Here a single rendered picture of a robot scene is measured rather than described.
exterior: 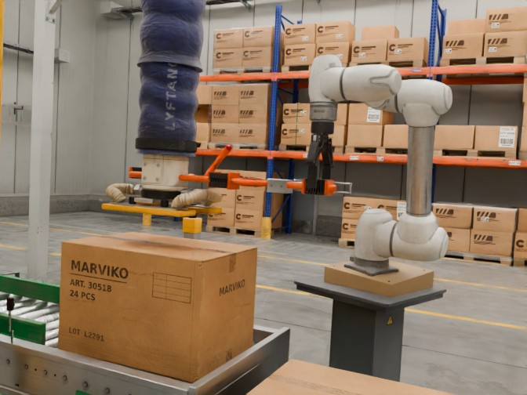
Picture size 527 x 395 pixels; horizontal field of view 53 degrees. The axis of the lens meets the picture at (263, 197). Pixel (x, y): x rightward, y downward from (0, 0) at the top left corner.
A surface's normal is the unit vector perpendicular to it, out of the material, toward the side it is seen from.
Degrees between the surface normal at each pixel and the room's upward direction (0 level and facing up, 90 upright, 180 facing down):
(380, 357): 90
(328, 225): 90
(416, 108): 110
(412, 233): 102
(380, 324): 90
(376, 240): 93
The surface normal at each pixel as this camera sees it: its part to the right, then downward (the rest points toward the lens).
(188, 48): 0.68, 0.28
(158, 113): 0.00, -0.22
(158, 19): -0.27, -0.22
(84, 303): -0.41, 0.03
